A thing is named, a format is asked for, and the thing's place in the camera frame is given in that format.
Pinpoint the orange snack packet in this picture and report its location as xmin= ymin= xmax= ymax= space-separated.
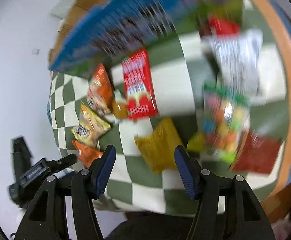
xmin=72 ymin=140 xmax=103 ymax=168

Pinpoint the white green snack bag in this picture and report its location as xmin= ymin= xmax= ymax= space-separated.
xmin=202 ymin=29 xmax=266 ymax=105

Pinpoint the small red snack packet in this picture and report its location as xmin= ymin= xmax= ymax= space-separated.
xmin=200 ymin=16 xmax=240 ymax=36

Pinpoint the wall socket left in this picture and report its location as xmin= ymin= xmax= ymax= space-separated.
xmin=32 ymin=49 xmax=40 ymax=55

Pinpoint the green white checkered mat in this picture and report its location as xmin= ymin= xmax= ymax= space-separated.
xmin=49 ymin=0 xmax=291 ymax=216

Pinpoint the pale yellow puff bag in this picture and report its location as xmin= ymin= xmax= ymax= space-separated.
xmin=71 ymin=102 xmax=111 ymax=147

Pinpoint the red spicy strip packet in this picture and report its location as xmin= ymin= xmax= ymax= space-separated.
xmin=122 ymin=48 xmax=158 ymax=120

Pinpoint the yellow snack bag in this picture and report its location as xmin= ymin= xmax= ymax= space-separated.
xmin=134 ymin=118 xmax=183 ymax=173

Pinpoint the colorful candy ball bag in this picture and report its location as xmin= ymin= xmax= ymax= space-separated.
xmin=187 ymin=81 xmax=250 ymax=164

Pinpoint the orange panda snack bag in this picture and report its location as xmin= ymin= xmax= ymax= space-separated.
xmin=86 ymin=63 xmax=114 ymax=116

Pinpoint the dark red snack packet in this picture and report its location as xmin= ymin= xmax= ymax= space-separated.
xmin=230 ymin=130 xmax=282 ymax=175

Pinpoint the cardboard milk box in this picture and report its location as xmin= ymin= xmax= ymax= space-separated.
xmin=49 ymin=0 xmax=243 ymax=78

